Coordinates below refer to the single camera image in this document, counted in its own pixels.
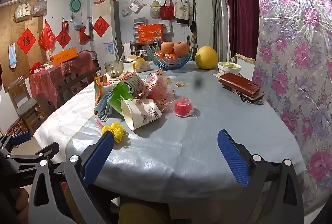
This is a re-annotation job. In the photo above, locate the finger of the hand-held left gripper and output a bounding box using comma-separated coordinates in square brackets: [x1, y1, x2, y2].
[0, 131, 33, 158]
[8, 142, 60, 162]

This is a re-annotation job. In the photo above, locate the yellow artificial flower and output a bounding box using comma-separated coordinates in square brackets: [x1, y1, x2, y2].
[102, 121, 125, 143]

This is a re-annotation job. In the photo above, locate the pile of orange snack packets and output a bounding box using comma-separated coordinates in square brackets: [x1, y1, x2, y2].
[154, 51, 179, 59]

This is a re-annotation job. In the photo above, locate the white plastic drawer unit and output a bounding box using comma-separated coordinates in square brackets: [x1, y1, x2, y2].
[133, 17, 151, 44]

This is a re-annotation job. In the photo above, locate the red plastic bag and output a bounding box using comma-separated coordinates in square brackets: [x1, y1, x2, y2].
[38, 19, 56, 50]

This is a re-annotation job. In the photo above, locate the hanging blue mask pack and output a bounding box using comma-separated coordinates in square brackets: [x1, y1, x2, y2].
[8, 43, 17, 69]

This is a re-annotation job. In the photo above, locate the blue glass fruit bowl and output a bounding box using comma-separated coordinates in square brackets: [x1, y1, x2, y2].
[146, 43, 194, 69]

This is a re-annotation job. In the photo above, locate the red plastic table cover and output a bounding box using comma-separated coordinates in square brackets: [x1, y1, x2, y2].
[29, 52, 95, 107]

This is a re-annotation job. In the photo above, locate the green paper cup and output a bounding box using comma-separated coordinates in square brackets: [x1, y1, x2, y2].
[107, 82, 135, 113]

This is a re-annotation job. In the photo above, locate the white green drink carton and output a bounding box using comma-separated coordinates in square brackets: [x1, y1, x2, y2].
[122, 72, 144, 97]

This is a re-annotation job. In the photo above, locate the yellow food bag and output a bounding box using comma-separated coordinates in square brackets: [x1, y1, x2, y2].
[130, 56, 151, 73]

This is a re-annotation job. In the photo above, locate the white floral paper cup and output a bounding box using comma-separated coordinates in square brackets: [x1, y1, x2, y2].
[121, 98, 162, 131]

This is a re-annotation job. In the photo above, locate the floral plastic curtain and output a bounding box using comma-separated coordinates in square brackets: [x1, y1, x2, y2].
[253, 0, 332, 214]

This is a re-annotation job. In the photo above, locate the brown leather wallet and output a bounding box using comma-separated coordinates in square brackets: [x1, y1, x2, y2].
[218, 73, 261, 97]

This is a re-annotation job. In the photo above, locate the red diamond paper poster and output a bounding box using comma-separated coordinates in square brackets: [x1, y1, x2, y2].
[93, 16, 109, 37]
[16, 28, 37, 54]
[56, 30, 71, 48]

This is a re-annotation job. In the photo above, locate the blue face mask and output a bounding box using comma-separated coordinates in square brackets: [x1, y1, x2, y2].
[95, 93, 115, 122]

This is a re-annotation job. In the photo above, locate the wooden chair grey cushion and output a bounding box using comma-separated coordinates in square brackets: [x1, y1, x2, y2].
[8, 76, 46, 133]

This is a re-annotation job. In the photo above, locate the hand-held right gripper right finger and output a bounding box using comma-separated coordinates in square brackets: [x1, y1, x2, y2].
[217, 129, 304, 224]

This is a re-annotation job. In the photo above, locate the orange green snack bag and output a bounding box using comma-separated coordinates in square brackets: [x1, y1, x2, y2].
[93, 75, 107, 107]

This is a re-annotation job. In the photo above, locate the dark red curtain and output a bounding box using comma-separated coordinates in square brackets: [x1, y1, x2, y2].
[227, 0, 260, 63]

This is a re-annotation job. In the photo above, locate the person's olive trouser leg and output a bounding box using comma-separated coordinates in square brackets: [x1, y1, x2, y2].
[119, 197, 182, 224]

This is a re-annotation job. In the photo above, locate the white ceramic bowl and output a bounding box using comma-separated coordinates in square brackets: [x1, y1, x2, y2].
[218, 62, 242, 76]

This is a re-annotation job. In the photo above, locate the red tote bag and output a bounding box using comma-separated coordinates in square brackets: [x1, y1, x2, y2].
[160, 0, 175, 20]

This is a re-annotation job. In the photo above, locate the orange gift box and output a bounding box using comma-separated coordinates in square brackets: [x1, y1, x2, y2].
[137, 23, 163, 43]

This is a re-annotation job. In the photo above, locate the person's left hand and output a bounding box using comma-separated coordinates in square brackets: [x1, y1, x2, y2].
[14, 188, 29, 223]

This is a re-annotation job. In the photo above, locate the beige hanging bag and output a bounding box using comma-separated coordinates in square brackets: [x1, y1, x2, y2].
[150, 0, 161, 18]

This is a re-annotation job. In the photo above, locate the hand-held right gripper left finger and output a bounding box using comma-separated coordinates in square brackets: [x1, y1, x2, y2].
[28, 131, 120, 224]

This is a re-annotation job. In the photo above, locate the pink floral plastic wrapper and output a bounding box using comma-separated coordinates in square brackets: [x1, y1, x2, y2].
[141, 68, 177, 110]

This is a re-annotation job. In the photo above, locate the white refrigerator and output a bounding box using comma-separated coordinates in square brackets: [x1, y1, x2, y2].
[91, 0, 122, 69]

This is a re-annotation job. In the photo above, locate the orange cardboard box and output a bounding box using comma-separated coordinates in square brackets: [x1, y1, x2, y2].
[49, 47, 78, 65]

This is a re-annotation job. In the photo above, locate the white tote bag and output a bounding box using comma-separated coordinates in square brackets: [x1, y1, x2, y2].
[174, 0, 191, 24]

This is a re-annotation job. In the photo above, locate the yellow pomelo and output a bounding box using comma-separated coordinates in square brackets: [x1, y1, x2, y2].
[195, 45, 218, 69]

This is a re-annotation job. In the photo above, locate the glass mug with spoon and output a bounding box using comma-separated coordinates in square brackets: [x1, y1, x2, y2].
[104, 60, 124, 78]

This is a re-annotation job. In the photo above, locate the grey sliding door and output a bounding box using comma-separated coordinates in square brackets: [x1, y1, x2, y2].
[210, 0, 229, 62]

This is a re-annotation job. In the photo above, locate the red printed carton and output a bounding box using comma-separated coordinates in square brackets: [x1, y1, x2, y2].
[6, 117, 26, 136]

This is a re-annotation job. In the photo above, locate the green plastic basin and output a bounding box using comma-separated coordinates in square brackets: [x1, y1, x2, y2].
[70, 0, 82, 13]

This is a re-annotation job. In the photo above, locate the grey blue tablecloth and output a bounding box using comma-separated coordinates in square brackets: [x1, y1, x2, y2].
[66, 61, 306, 201]

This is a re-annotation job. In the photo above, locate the red jelly cup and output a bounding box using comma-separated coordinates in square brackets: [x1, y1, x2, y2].
[174, 97, 194, 117]

